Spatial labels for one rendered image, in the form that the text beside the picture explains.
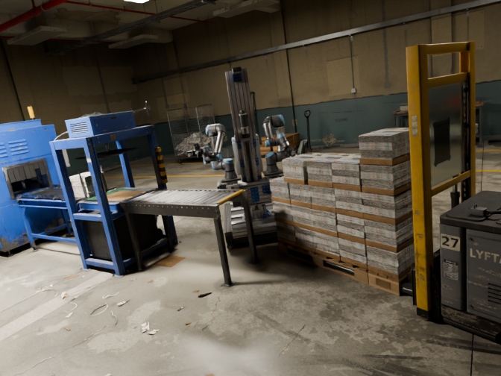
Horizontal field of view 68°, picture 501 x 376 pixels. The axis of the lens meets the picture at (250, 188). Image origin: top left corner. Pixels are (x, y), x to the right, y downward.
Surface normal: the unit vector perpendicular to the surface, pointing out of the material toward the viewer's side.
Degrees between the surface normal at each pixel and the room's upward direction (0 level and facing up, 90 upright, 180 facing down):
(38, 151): 90
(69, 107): 90
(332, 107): 90
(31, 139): 90
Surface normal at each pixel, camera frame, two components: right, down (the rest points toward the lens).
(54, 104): 0.84, 0.00
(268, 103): -0.52, 0.27
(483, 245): -0.78, 0.25
